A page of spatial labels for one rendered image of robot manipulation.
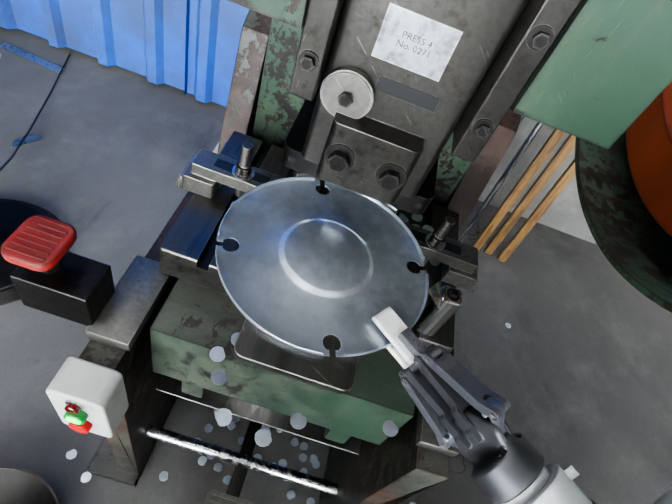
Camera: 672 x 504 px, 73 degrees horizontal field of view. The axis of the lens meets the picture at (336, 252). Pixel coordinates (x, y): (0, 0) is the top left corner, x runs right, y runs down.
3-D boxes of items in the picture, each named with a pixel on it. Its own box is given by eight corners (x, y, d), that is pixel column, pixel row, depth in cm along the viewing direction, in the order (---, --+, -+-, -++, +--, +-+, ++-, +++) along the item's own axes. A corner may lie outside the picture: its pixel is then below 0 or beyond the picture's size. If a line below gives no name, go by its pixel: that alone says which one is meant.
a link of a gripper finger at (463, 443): (489, 428, 52) (483, 432, 54) (421, 354, 57) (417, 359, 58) (469, 449, 50) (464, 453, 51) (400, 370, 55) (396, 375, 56)
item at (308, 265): (225, 166, 66) (226, 162, 66) (408, 196, 74) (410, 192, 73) (202, 349, 49) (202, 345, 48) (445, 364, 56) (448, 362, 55)
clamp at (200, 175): (278, 223, 73) (290, 176, 65) (176, 186, 71) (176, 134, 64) (288, 198, 76) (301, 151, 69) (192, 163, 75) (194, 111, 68)
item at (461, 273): (473, 292, 75) (507, 255, 67) (377, 258, 74) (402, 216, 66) (473, 265, 79) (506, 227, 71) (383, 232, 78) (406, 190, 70)
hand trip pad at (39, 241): (57, 303, 57) (45, 268, 51) (10, 288, 57) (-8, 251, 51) (89, 262, 62) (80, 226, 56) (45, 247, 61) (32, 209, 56)
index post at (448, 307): (433, 337, 67) (465, 304, 60) (414, 331, 67) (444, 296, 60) (434, 322, 69) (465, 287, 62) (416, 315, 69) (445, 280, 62)
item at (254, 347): (322, 429, 60) (353, 392, 50) (221, 397, 59) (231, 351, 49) (356, 283, 77) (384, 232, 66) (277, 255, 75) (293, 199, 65)
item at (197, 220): (436, 367, 71) (454, 350, 67) (158, 272, 68) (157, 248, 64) (446, 233, 91) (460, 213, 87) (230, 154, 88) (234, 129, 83)
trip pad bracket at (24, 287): (103, 364, 70) (85, 297, 55) (41, 344, 69) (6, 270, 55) (123, 331, 74) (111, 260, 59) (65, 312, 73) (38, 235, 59)
